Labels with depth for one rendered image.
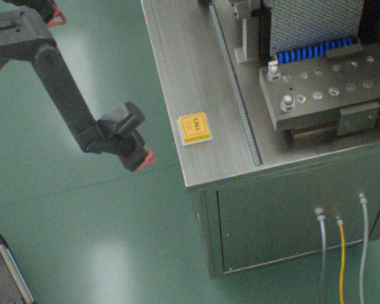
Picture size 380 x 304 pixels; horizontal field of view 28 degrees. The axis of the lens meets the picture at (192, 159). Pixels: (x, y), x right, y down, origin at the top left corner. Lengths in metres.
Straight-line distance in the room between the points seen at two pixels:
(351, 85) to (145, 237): 1.21
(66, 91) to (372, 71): 0.87
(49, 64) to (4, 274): 1.47
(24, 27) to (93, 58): 2.01
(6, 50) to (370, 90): 1.01
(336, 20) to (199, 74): 0.42
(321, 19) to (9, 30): 0.91
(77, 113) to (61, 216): 1.48
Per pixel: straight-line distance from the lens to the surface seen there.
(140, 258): 2.91
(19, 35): 1.33
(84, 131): 1.63
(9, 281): 2.72
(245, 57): 2.18
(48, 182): 3.10
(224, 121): 2.09
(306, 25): 1.99
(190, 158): 2.04
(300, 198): 2.28
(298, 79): 2.01
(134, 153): 1.80
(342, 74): 2.02
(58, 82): 1.47
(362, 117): 2.02
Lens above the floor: 2.72
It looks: 63 degrees down
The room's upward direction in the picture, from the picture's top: 8 degrees counter-clockwise
